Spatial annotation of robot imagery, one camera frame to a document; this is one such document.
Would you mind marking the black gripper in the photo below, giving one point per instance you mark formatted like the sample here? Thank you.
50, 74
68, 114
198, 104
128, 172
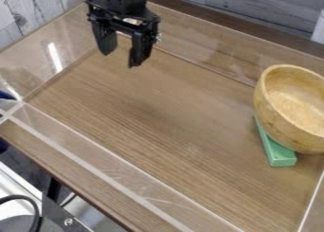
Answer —
137, 23

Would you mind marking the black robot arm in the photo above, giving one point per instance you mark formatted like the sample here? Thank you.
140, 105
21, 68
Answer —
128, 5

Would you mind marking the brown wooden bowl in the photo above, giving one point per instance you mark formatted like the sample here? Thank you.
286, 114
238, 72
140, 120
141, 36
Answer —
289, 102

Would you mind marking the green rectangular block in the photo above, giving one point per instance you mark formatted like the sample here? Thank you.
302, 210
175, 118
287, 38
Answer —
279, 155

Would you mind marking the blue object at edge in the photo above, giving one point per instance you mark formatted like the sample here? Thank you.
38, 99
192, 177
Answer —
5, 95

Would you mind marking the black table leg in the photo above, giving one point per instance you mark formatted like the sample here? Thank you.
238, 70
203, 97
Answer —
54, 190

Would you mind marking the clear acrylic barrier wall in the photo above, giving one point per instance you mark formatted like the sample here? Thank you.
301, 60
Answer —
156, 142

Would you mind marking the black metal bracket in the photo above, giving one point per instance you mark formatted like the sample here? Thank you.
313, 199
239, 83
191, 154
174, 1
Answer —
57, 220

